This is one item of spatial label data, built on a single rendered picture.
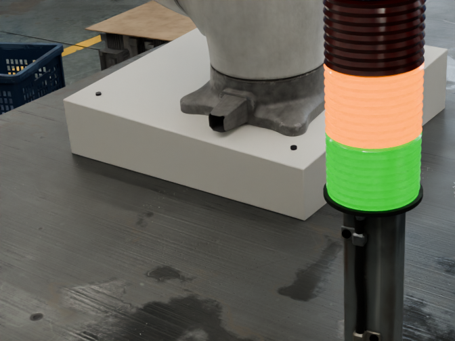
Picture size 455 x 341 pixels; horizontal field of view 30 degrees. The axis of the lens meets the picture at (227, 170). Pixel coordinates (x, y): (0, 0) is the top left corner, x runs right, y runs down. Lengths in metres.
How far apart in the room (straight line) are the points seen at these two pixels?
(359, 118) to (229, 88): 0.57
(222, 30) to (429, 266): 0.37
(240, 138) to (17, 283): 0.31
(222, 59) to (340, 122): 0.56
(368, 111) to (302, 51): 0.54
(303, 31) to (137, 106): 0.26
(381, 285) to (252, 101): 0.51
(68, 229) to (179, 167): 0.17
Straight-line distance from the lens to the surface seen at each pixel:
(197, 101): 1.10
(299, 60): 1.05
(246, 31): 1.02
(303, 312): 0.84
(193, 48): 1.31
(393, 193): 0.53
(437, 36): 1.64
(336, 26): 0.50
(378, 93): 0.50
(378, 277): 0.58
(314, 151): 1.00
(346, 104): 0.51
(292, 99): 1.06
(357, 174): 0.52
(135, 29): 3.40
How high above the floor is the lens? 1.29
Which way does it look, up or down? 26 degrees down
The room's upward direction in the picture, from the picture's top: 4 degrees counter-clockwise
